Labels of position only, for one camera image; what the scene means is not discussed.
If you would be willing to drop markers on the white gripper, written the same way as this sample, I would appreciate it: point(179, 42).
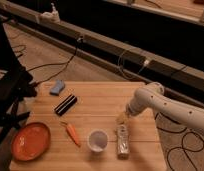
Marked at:
point(122, 118)

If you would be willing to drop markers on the clear plastic bottle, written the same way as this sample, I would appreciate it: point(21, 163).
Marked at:
point(122, 142)

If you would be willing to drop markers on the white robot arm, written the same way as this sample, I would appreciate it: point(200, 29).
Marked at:
point(152, 96)

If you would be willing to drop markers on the black tripod stand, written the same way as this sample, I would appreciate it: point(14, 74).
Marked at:
point(14, 86)

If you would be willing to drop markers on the white plastic cup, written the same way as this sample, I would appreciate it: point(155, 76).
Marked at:
point(97, 141)

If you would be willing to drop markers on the orange toy carrot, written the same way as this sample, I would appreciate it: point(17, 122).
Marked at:
point(72, 133)

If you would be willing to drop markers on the black rectangular box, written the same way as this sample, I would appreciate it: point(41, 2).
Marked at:
point(65, 105)

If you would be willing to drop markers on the blue sponge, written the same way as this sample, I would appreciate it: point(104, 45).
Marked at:
point(57, 88)

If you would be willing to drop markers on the orange plate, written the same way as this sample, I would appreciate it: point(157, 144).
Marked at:
point(31, 141)

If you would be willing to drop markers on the long metal rail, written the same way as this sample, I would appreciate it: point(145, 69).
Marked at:
point(112, 29)

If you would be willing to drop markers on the white object on rail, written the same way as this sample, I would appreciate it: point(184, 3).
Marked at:
point(53, 15)

